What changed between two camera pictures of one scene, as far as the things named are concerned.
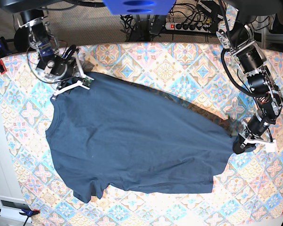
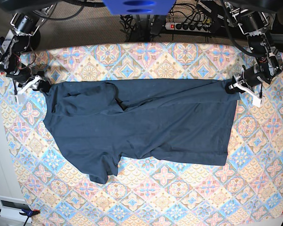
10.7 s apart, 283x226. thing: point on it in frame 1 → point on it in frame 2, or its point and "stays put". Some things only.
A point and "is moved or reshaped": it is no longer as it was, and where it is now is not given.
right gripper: (254, 131) → (246, 82)
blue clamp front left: (28, 213) stays put
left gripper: (67, 70) → (35, 82)
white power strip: (188, 27) stays put
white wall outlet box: (11, 207) stays put
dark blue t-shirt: (117, 137) is moved or reshaped
